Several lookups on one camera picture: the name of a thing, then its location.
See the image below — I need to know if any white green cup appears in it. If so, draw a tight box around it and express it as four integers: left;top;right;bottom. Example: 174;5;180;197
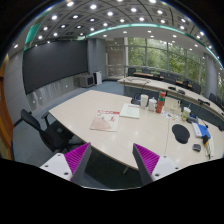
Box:
182;107;191;121

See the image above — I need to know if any pink red magazine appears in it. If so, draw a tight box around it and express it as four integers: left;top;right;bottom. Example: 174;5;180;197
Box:
90;109;120;132

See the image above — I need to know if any long curved back desk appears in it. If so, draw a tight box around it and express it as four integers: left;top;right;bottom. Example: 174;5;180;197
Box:
119;77;224;120

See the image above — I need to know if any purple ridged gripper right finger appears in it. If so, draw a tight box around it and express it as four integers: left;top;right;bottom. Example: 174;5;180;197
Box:
132;143;183;186

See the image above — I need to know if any white standing card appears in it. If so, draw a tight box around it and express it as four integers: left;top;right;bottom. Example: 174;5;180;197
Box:
164;97;181;115

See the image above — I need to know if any large dark wall screen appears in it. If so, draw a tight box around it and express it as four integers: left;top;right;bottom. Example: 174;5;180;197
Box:
22;41;88;94

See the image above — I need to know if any white paper booklet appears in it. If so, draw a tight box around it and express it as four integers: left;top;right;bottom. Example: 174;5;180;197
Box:
120;103;140;119

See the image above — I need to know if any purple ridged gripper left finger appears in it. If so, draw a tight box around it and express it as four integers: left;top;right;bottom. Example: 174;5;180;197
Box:
40;142;92;185

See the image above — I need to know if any red green tall bottle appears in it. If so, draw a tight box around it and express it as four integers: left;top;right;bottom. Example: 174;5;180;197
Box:
156;91;166;114

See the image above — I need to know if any black round mouse pad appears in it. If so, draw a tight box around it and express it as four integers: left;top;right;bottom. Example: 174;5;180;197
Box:
172;124;190;144

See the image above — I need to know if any white paper cup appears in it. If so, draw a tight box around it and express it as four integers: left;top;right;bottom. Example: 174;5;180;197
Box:
140;94;148;109

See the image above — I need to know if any white lidded jar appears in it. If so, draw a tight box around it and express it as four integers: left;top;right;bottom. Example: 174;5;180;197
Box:
148;98;157;111

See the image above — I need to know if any grey box cabinet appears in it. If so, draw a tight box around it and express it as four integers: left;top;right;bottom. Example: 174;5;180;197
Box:
79;75;95;88

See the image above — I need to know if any black office chair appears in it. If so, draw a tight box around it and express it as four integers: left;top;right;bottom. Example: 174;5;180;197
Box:
21;109;82;152

